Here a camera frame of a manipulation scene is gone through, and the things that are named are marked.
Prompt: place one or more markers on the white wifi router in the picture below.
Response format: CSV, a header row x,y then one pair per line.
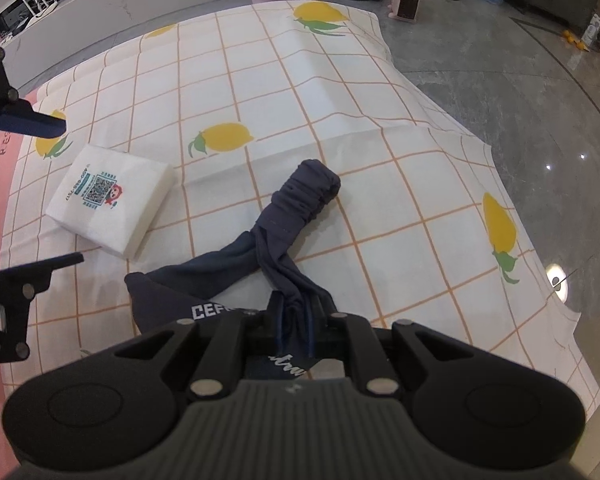
x,y
40,8

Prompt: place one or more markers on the white tissue packet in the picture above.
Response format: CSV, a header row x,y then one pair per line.
x,y
110,198

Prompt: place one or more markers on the lemon print checkered tablecloth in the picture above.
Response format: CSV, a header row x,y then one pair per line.
x,y
422,227

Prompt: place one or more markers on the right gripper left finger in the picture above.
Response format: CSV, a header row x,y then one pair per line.
x,y
240,337

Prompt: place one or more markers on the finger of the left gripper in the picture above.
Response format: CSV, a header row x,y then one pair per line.
x,y
18,116
19,286

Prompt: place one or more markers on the navy blue cloth cap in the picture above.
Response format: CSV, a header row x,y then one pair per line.
x,y
297,306

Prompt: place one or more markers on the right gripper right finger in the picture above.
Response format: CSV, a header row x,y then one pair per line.
x,y
351,339

